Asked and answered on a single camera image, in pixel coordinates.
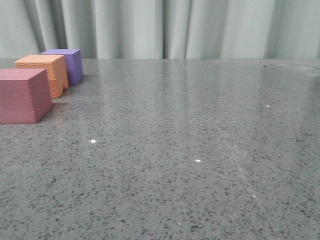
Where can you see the red foam cube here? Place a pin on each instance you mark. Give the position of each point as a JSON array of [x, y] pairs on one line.
[[24, 95]]

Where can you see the purple foam cube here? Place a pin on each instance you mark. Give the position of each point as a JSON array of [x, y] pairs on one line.
[[73, 60]]

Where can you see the pale green curtain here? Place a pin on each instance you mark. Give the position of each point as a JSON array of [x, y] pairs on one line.
[[162, 29]]

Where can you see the orange foam cube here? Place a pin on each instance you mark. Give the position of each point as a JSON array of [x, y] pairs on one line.
[[55, 66]]

